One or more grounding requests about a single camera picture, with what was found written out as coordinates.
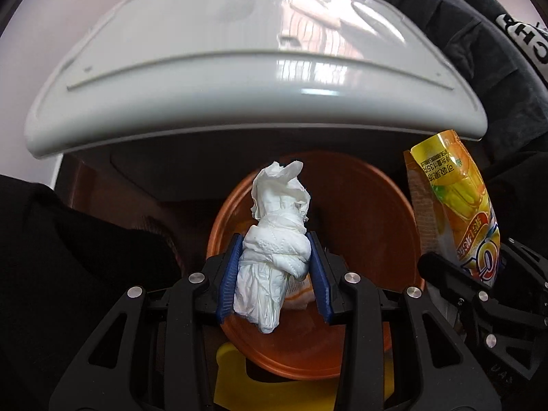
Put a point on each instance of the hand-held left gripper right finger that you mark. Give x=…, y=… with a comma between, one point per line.
x=319, y=274

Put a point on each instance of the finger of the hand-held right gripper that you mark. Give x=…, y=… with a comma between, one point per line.
x=445, y=272
x=528, y=254

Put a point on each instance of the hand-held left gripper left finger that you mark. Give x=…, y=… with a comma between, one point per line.
x=229, y=274

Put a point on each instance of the white tissue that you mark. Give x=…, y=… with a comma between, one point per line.
x=274, y=248

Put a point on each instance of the orange plastic bowl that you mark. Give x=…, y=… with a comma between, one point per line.
x=355, y=222

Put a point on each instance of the orange snack wrapper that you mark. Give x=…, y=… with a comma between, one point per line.
x=458, y=205

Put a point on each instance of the yellow plastic object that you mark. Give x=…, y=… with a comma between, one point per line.
x=239, y=376

